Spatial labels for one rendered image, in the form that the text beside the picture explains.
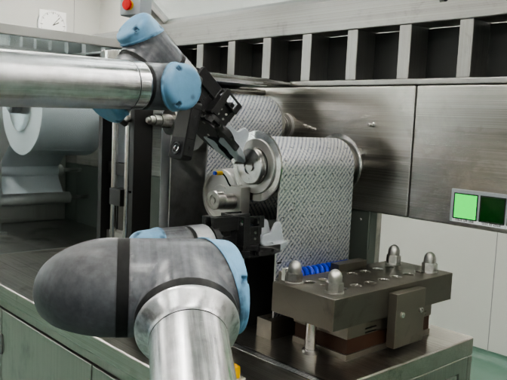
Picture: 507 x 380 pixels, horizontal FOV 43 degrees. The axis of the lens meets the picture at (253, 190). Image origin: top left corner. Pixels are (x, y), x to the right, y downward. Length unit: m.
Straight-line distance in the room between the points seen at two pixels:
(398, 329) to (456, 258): 2.86
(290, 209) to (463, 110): 0.42
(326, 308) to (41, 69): 0.64
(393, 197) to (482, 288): 2.63
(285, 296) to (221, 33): 0.98
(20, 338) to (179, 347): 1.16
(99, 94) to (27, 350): 0.94
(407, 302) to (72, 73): 0.78
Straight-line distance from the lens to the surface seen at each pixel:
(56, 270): 0.77
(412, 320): 1.36
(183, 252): 0.74
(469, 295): 4.17
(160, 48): 1.18
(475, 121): 1.42
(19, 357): 1.80
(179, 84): 1.01
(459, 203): 1.43
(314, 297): 1.22
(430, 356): 1.37
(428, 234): 4.26
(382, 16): 1.59
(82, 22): 7.38
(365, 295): 1.25
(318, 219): 1.41
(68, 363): 1.55
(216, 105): 1.25
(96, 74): 0.95
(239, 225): 1.23
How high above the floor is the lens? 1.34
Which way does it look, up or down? 6 degrees down
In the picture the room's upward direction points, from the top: 3 degrees clockwise
